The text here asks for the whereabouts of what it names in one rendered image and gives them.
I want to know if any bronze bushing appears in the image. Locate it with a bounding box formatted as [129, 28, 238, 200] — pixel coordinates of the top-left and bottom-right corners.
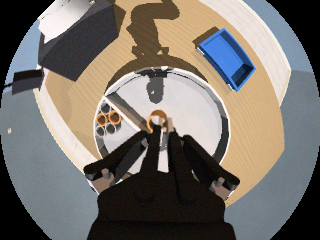
[147, 110, 167, 131]
[109, 110, 124, 124]
[96, 113, 110, 126]

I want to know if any blue plastic crate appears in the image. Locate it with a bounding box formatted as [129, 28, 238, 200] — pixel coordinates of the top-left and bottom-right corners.
[196, 28, 256, 92]

